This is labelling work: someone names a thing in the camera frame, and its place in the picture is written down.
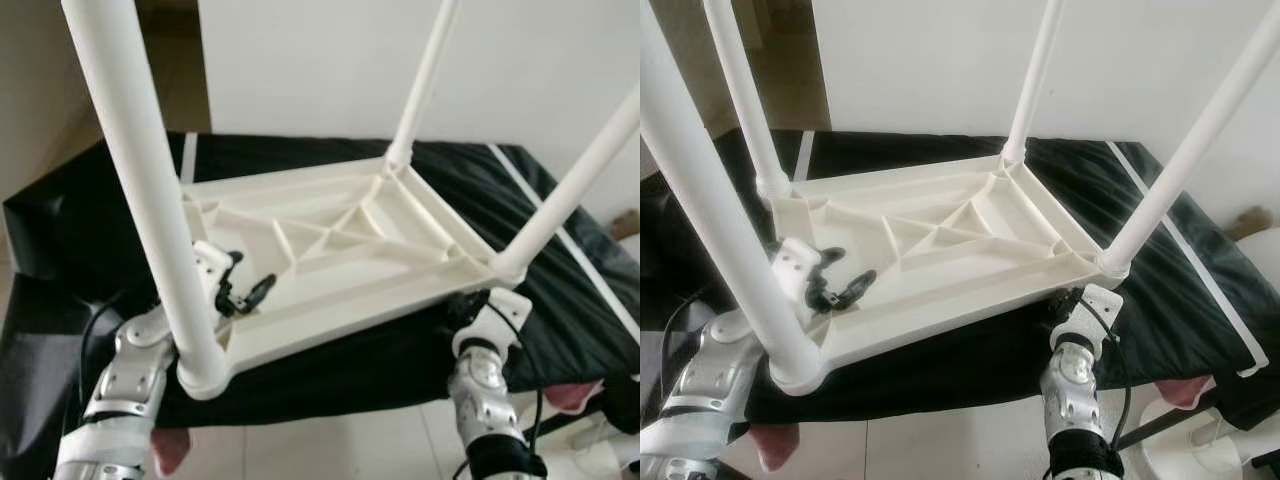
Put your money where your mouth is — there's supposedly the white plastic children table top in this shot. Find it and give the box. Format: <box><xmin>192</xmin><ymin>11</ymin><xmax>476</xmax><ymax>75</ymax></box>
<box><xmin>770</xmin><ymin>152</ymin><xmax>1131</xmax><ymax>366</ymax></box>
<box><xmin>175</xmin><ymin>155</ymin><xmax>526</xmax><ymax>376</ymax></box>

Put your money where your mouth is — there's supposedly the black table cloth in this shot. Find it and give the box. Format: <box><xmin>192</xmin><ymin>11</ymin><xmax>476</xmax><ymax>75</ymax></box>
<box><xmin>0</xmin><ymin>130</ymin><xmax>641</xmax><ymax>480</ymax></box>
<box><xmin>640</xmin><ymin>128</ymin><xmax>1280</xmax><ymax>480</ymax></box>

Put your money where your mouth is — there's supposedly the pink cloth item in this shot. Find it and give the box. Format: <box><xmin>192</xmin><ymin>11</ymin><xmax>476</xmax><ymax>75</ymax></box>
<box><xmin>545</xmin><ymin>380</ymin><xmax>607</xmax><ymax>414</ymax></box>
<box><xmin>750</xmin><ymin>422</ymin><xmax>801</xmax><ymax>474</ymax></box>
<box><xmin>1150</xmin><ymin>377</ymin><xmax>1217</xmax><ymax>410</ymax></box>
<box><xmin>150</xmin><ymin>428</ymin><xmax>192</xmax><ymax>477</ymax></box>

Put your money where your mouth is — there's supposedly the black stand bar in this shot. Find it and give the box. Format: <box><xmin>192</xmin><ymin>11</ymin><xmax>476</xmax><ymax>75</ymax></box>
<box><xmin>1115</xmin><ymin>400</ymin><xmax>1201</xmax><ymax>451</ymax></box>

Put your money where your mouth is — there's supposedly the white round stand base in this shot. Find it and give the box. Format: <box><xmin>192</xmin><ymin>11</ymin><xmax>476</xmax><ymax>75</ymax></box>
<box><xmin>1140</xmin><ymin>395</ymin><xmax>1280</xmax><ymax>480</ymax></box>
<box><xmin>560</xmin><ymin>415</ymin><xmax>641</xmax><ymax>480</ymax></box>

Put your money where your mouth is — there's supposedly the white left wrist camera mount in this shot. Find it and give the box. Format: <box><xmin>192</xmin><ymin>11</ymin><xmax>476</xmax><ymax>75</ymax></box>
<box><xmin>775</xmin><ymin>237</ymin><xmax>824</xmax><ymax>303</ymax></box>
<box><xmin>193</xmin><ymin>240</ymin><xmax>234</xmax><ymax>303</ymax></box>

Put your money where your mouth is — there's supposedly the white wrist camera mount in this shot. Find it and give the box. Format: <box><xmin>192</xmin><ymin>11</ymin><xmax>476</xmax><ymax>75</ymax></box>
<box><xmin>193</xmin><ymin>240</ymin><xmax>234</xmax><ymax>303</ymax></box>
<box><xmin>1052</xmin><ymin>285</ymin><xmax>1123</xmax><ymax>356</ymax></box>
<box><xmin>775</xmin><ymin>237</ymin><xmax>824</xmax><ymax>303</ymax></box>
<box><xmin>452</xmin><ymin>288</ymin><xmax>533</xmax><ymax>361</ymax></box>

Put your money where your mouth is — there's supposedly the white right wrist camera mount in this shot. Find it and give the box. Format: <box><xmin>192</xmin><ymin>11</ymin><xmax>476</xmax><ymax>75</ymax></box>
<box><xmin>452</xmin><ymin>288</ymin><xmax>533</xmax><ymax>361</ymax></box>
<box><xmin>1052</xmin><ymin>285</ymin><xmax>1123</xmax><ymax>356</ymax></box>

